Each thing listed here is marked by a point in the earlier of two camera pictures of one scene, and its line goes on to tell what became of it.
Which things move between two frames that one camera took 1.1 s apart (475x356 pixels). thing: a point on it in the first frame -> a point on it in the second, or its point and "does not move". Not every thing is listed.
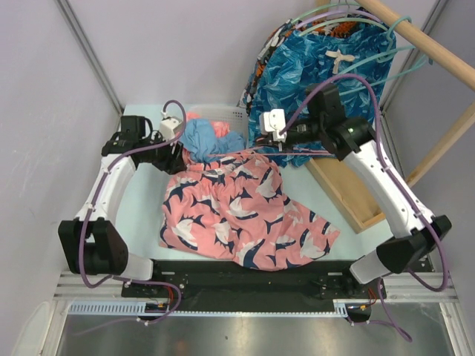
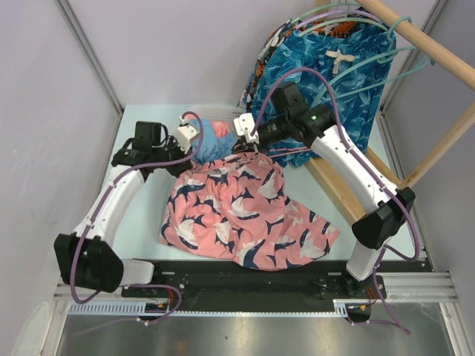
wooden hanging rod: (441, 55) does not move
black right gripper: (267, 139) -> (242, 145)
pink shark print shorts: (234, 207) does not move
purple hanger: (342, 12) does not move
